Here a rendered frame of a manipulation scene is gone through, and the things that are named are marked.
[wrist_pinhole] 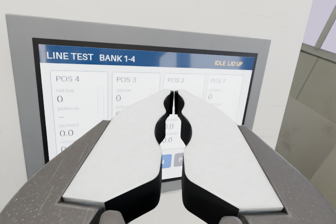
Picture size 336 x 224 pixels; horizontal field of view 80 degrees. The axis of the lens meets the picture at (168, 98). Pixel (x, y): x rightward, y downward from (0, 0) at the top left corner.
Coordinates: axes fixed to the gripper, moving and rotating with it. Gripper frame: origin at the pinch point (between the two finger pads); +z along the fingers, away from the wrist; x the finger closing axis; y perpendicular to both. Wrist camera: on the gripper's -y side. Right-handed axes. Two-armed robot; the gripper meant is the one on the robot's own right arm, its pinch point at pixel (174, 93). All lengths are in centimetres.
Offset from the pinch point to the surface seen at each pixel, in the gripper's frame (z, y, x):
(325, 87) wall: 116, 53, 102
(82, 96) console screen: 18.0, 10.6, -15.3
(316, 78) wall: 123, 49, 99
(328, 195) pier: 65, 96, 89
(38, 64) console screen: 17.2, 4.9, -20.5
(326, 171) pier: 72, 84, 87
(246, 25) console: 31.7, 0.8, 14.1
